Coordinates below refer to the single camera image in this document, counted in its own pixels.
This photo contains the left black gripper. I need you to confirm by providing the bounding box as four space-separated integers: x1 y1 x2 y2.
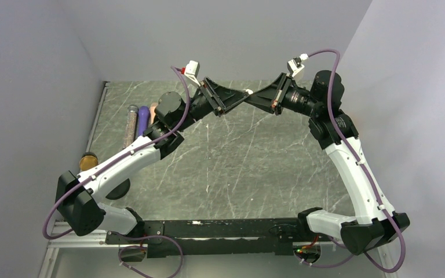
176 77 250 133

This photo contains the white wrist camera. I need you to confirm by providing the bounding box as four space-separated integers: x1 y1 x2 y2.
181 60 201 87
287 53 309 82

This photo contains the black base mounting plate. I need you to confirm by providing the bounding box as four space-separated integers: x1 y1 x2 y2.
105 217 321 258

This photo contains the purple microphone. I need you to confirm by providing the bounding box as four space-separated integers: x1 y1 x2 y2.
137 106 151 137

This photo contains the aluminium frame rail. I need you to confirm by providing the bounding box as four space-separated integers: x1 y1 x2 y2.
38 220 112 278

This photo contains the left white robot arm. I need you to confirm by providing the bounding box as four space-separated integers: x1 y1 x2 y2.
53 78 253 243

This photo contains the glitter grey microphone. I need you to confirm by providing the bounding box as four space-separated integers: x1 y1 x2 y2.
122 105 138 149

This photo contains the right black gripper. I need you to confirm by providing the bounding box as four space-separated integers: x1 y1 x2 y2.
245 72 322 117

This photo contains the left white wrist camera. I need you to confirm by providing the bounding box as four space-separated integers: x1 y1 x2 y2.
181 60 201 87

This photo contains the pink microphone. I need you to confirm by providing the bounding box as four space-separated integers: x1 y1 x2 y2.
149 103 158 124

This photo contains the round gold black disc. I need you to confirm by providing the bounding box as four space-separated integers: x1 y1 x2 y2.
79 152 99 171

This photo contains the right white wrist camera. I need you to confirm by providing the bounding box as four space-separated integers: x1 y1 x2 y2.
287 53 309 82

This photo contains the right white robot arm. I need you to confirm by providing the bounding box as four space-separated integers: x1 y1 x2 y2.
245 70 410 255

